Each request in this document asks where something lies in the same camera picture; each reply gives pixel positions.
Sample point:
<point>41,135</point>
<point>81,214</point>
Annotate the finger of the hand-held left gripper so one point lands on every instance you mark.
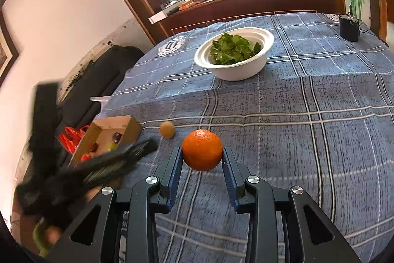
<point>123,158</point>
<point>44,118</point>

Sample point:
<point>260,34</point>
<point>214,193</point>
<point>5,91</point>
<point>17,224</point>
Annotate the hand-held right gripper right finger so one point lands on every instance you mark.
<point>232,179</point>

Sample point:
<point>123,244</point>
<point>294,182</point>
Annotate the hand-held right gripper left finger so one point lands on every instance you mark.
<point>174,179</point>

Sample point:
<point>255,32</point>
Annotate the brown cardboard box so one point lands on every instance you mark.
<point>104,130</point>

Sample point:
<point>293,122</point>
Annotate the orange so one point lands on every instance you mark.
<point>202,149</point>

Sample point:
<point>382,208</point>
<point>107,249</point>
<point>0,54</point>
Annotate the red plastic bag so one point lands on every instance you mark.
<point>72,138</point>

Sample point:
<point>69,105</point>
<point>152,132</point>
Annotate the tan small fruit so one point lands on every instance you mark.
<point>167,130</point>

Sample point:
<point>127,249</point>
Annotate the dark sofa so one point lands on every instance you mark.
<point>92,75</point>

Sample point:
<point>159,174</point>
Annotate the blue plaid tablecloth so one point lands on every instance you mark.
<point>292,133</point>

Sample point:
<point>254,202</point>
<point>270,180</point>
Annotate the white bowl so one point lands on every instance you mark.
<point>237,67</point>

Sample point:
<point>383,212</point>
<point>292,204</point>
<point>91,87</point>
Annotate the green leafy vegetables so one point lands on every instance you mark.
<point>234,49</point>

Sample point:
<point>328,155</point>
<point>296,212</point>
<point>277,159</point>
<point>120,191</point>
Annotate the long white box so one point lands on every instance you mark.
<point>160,16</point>

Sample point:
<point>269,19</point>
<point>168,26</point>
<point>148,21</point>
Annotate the wooden counter ledge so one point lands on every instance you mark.
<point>252,4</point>

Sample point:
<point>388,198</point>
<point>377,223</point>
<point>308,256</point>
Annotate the black cylindrical device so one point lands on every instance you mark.
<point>349,28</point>

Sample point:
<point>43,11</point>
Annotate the framed wall picture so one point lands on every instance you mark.
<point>7,47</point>

